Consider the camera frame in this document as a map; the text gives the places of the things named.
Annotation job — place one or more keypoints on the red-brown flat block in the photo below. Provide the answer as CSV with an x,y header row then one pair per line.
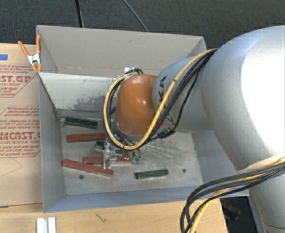
x,y
85,137
93,159
86,167

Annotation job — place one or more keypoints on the grey metal bin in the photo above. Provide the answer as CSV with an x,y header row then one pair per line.
x,y
84,52

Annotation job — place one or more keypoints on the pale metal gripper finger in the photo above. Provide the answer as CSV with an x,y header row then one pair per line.
x,y
106,158
113,154

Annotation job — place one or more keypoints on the brown cardboard board red print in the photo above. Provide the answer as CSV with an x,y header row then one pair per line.
x,y
16,173

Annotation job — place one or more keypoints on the dark green flat block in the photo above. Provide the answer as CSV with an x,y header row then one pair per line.
x,y
80,122
152,174

